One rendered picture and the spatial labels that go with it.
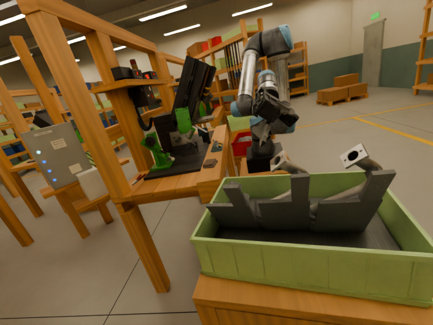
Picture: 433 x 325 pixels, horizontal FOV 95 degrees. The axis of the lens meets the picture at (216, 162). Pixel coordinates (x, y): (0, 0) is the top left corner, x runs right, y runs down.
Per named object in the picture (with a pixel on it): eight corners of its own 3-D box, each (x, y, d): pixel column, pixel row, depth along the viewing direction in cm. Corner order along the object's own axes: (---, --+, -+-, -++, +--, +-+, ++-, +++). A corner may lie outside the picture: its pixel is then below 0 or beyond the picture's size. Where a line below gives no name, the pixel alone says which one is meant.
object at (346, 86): (350, 96, 686) (351, 73, 659) (368, 97, 612) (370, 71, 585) (316, 104, 691) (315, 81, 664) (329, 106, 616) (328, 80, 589)
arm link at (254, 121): (254, 133, 130) (250, 113, 125) (274, 131, 124) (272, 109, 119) (249, 140, 121) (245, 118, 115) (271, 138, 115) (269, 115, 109)
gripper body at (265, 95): (251, 117, 67) (250, 97, 75) (271, 128, 70) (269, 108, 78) (266, 99, 62) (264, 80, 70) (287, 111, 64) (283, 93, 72)
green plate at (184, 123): (194, 131, 174) (190, 107, 171) (192, 131, 166) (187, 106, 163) (182, 134, 176) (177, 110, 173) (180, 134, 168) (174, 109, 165)
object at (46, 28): (181, 135, 259) (157, 52, 224) (124, 196, 122) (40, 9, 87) (174, 136, 261) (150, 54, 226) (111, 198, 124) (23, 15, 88)
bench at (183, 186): (238, 186, 282) (226, 126, 251) (244, 286, 145) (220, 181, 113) (191, 193, 293) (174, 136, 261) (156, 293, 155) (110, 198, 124)
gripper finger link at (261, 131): (245, 141, 68) (254, 117, 69) (259, 148, 70) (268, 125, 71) (249, 140, 65) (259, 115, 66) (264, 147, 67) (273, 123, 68)
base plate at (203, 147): (214, 131, 235) (214, 129, 234) (201, 171, 133) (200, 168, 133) (181, 138, 241) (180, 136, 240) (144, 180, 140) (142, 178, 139)
